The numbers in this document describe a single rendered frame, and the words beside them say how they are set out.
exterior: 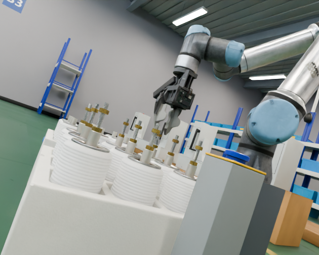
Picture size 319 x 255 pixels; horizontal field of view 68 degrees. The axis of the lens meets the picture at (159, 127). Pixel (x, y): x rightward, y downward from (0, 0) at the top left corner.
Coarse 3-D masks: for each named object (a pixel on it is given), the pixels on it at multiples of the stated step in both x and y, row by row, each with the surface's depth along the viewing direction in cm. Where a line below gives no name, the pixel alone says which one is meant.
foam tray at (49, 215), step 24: (48, 168) 47; (24, 192) 56; (48, 192) 36; (72, 192) 38; (24, 216) 35; (48, 216) 37; (72, 216) 38; (96, 216) 40; (120, 216) 41; (144, 216) 43; (168, 216) 45; (24, 240) 35; (48, 240) 37; (72, 240) 38; (96, 240) 40; (120, 240) 42; (144, 240) 43; (168, 240) 46
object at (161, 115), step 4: (164, 104) 76; (160, 108) 76; (164, 108) 75; (160, 112) 75; (164, 112) 74; (156, 116) 75; (160, 116) 74; (164, 116) 73; (156, 120) 75; (160, 120) 74
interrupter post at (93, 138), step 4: (92, 132) 45; (96, 132) 45; (88, 136) 45; (92, 136) 45; (96, 136) 45; (100, 136) 46; (88, 140) 45; (92, 140) 45; (96, 140) 45; (88, 144) 45; (92, 144) 45; (96, 144) 45
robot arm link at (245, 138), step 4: (248, 116) 82; (244, 128) 82; (244, 132) 81; (244, 136) 80; (248, 136) 76; (240, 140) 82; (244, 140) 79; (248, 140) 78; (252, 144) 76; (256, 144) 76; (276, 144) 77; (264, 148) 75; (268, 148) 75; (272, 148) 76; (272, 152) 76
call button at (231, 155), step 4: (224, 152) 39; (228, 152) 37; (232, 152) 37; (236, 152) 37; (228, 156) 38; (232, 156) 37; (236, 156) 36; (240, 156) 36; (244, 156) 36; (248, 156) 37; (236, 160) 37; (240, 160) 37; (244, 160) 37; (248, 160) 37
